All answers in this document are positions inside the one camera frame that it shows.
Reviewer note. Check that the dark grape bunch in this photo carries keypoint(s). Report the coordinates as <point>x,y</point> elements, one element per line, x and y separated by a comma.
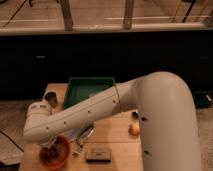
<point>52,153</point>

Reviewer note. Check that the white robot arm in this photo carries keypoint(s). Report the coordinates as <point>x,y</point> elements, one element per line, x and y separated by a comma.
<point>169,136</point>

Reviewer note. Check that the red bowl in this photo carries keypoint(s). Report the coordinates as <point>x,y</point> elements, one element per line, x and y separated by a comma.
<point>64,150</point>

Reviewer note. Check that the green plastic bin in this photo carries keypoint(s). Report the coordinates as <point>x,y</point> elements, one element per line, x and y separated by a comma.
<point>81,88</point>

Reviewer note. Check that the small dark object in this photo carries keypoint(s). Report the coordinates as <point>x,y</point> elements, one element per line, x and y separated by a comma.
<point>135,114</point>

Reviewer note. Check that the metal tongs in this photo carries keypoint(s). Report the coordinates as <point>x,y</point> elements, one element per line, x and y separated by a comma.
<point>81,138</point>

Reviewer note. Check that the dark rectangular sponge block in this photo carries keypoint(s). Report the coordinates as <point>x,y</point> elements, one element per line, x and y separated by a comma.
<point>98,155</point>

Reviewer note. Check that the teal object on floor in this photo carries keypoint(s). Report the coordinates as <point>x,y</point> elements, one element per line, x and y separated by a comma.
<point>203,100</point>

